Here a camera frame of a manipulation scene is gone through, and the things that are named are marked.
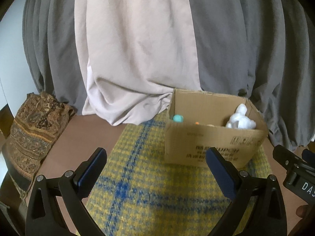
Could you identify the white plush dog toy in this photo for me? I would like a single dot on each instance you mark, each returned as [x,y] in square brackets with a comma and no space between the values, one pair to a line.
[239,120]

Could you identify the beige curtain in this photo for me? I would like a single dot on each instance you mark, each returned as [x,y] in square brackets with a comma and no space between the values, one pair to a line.
[133,54]

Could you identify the teal star plush toy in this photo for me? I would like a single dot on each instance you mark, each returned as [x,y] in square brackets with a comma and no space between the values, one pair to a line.
[178,118]

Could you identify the yellow plush duck toy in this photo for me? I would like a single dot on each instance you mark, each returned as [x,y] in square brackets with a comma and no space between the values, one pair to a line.
[204,124]

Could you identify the brown patterned fabric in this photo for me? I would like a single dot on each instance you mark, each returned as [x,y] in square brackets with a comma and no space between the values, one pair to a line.
[38,124]

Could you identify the yellow blue plaid mat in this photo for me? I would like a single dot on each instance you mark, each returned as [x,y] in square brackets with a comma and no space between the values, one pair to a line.
[139,194]

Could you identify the grey curtain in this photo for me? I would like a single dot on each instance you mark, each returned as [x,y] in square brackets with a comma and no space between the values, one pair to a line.
[259,49]

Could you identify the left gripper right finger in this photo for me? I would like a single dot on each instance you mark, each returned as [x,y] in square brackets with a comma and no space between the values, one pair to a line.
[268,216]

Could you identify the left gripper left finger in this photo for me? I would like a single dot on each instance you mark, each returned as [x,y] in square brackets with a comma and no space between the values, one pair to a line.
[44,216]

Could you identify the brown cardboard box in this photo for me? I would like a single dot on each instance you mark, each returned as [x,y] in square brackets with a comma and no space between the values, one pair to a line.
[187,143]

